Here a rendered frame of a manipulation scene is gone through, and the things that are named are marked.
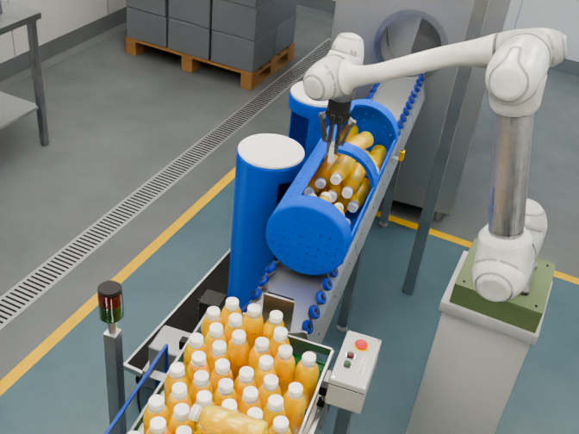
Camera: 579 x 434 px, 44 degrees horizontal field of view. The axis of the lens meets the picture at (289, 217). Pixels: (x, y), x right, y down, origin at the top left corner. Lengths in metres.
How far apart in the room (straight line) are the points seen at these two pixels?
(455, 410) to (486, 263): 0.78
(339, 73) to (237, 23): 3.68
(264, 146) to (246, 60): 2.83
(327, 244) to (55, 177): 2.67
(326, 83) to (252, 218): 1.08
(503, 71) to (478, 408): 1.30
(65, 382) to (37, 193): 1.54
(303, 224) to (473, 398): 0.87
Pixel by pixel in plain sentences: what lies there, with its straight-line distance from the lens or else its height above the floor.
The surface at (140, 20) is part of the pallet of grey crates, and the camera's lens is 6.24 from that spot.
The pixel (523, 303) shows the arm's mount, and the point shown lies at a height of 1.08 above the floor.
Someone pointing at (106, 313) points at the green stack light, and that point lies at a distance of 1.97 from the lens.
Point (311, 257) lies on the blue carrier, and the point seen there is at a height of 1.03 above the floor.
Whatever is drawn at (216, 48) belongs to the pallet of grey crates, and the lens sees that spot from 5.91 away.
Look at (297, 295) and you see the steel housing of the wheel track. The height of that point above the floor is 0.93.
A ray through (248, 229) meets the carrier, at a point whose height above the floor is 0.71.
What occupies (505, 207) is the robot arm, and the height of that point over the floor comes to 1.47.
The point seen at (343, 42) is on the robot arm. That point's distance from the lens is 2.24.
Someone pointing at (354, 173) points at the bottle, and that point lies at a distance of 2.74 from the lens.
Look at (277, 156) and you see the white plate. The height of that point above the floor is 1.04.
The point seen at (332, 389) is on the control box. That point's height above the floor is 1.06.
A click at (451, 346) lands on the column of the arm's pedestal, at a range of 2.56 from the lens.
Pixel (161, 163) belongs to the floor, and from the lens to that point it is 4.85.
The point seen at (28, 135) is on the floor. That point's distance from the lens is 5.22.
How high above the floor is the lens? 2.54
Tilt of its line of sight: 35 degrees down
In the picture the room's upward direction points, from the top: 7 degrees clockwise
